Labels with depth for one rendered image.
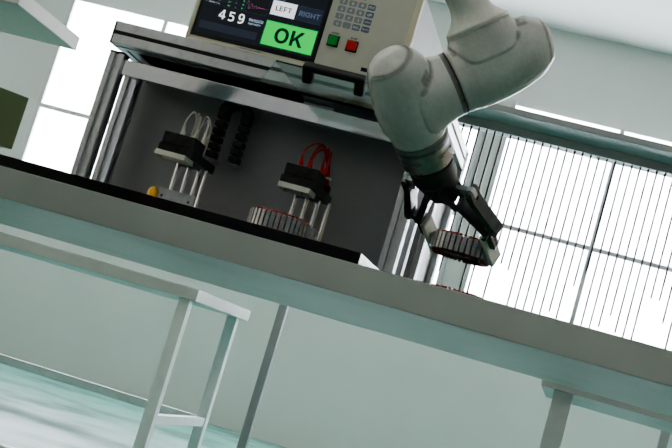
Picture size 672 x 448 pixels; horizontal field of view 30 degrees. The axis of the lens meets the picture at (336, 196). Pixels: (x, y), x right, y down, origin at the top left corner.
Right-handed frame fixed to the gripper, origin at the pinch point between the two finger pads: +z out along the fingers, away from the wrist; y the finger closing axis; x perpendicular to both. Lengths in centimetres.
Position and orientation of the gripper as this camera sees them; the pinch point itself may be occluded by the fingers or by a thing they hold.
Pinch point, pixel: (462, 246)
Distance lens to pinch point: 215.1
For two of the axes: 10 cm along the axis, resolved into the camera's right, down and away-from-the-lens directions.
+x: 5.2, -6.9, 5.1
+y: 7.9, 1.6, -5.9
